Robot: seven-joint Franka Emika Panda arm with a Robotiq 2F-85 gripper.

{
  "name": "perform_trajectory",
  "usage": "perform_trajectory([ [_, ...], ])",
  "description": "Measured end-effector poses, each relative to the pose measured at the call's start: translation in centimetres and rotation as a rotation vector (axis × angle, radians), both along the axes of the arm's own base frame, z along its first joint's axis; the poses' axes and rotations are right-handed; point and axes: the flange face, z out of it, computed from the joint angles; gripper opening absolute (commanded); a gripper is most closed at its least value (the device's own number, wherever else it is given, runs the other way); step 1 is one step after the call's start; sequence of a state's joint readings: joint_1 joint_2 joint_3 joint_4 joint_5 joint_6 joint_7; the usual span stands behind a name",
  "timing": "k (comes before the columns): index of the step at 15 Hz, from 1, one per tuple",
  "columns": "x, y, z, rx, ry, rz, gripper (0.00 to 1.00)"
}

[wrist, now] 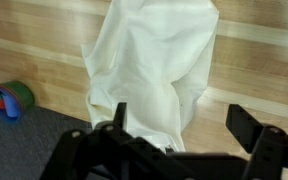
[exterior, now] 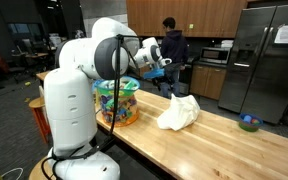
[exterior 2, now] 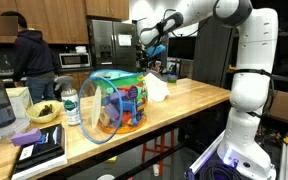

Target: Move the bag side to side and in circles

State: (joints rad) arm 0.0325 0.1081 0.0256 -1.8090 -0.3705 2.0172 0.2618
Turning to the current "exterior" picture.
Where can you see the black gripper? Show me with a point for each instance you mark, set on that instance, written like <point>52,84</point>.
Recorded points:
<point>160,80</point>

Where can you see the white cloth tote bag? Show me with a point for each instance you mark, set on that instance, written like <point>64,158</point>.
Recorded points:
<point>179,113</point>

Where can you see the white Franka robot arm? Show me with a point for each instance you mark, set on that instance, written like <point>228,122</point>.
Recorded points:
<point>70,100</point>

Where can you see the clear tub of toy blocks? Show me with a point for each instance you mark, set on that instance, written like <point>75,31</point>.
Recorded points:
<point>127,106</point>

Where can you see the person in dark hoodie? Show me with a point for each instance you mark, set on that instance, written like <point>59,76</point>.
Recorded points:
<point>174,46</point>

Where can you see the wooden base cabinet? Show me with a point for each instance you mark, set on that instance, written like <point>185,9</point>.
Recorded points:
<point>207,81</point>

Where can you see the silver microwave oven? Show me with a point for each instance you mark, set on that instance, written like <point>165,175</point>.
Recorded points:
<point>214,55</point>

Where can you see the green sticky note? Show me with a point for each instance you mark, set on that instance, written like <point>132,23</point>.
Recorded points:
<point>191,26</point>

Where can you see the stack of white containers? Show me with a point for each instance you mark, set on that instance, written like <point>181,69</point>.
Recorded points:
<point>227,43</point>

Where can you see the blue ball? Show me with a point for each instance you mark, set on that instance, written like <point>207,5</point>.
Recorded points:
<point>247,118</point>

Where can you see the green bowl blue rim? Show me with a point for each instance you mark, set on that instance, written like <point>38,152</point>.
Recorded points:
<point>249,126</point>

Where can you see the red ball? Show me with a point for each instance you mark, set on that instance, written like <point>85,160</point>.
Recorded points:
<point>256,121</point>

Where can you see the stainless steel refrigerator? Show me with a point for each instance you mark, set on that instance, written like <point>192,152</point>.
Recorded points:
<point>264,66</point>

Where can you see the wooden stool orange legs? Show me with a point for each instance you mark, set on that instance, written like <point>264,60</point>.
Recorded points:
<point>37,103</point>

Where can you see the office desk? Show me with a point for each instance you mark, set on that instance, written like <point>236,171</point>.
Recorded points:
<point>34,56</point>

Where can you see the round wooden stool seat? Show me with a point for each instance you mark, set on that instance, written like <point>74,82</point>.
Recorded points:
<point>37,171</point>

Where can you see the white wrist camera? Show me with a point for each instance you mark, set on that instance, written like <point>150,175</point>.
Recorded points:
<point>167,62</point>

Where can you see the wooden wall cabinets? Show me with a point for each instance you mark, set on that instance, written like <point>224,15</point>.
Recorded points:
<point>210,16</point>

